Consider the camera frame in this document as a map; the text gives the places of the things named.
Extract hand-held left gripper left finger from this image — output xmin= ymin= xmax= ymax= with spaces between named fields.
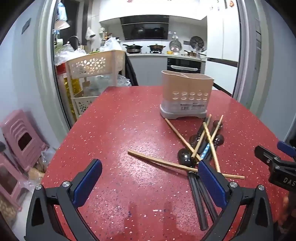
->
xmin=24 ymin=159 xmax=102 ymax=241

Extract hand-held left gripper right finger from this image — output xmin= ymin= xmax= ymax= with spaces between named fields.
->
xmin=198 ymin=160 xmax=275 ymax=241

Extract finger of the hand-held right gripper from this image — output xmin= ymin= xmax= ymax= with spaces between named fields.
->
xmin=254 ymin=146 xmax=282 ymax=167
xmin=277 ymin=141 xmax=296 ymax=161

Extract patterned wooden chopstick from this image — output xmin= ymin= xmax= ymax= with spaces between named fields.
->
xmin=201 ymin=115 xmax=224 ymax=161

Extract beige utensil holder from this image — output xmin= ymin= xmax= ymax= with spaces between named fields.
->
xmin=159 ymin=70 xmax=214 ymax=120

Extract person's right hand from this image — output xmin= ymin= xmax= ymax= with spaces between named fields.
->
xmin=281 ymin=195 xmax=292 ymax=223

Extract pink plastic stool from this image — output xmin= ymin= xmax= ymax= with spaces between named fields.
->
xmin=0 ymin=109 xmax=50 ymax=172
xmin=0 ymin=152 xmax=30 ymax=212

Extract yellow cooking oil bottle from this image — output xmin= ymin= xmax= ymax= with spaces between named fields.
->
xmin=62 ymin=76 xmax=81 ymax=116

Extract crumpled clear plastic bag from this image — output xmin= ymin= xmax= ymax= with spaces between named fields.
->
xmin=88 ymin=74 xmax=130 ymax=96

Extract beige plastic storage cart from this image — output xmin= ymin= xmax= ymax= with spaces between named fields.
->
xmin=65 ymin=50 xmax=126 ymax=117

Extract white refrigerator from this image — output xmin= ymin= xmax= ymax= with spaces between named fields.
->
xmin=205 ymin=7 xmax=241 ymax=94

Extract black built-in oven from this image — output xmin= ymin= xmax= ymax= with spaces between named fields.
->
xmin=167 ymin=57 xmax=201 ymax=74

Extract grey lower cabinets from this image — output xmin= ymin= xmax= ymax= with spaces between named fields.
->
xmin=126 ymin=54 xmax=168 ymax=86

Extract clear plastic bags pile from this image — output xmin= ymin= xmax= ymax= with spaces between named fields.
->
xmin=54 ymin=44 xmax=77 ymax=66

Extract round black moulded pan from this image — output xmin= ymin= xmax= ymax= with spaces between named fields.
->
xmin=190 ymin=36 xmax=204 ymax=50

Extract black wok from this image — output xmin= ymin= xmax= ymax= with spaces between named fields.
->
xmin=122 ymin=44 xmax=143 ymax=53

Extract black kitchen faucet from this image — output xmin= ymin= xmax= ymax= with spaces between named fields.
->
xmin=67 ymin=36 xmax=80 ymax=50

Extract round silver steamer rack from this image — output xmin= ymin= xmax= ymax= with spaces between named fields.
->
xmin=169 ymin=40 xmax=183 ymax=52

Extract hanging white plastic bag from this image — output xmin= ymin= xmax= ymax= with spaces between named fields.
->
xmin=85 ymin=27 xmax=96 ymax=45

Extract brown lidded pot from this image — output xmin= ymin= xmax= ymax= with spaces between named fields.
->
xmin=147 ymin=44 xmax=166 ymax=53

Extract black range hood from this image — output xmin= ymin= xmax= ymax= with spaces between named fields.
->
xmin=120 ymin=16 xmax=170 ymax=40

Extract white upper cabinets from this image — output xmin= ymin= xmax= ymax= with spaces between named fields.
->
xmin=99 ymin=0 xmax=207 ymax=23

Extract grey wall switch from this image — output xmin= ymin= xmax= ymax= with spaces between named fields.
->
xmin=22 ymin=19 xmax=31 ymax=35

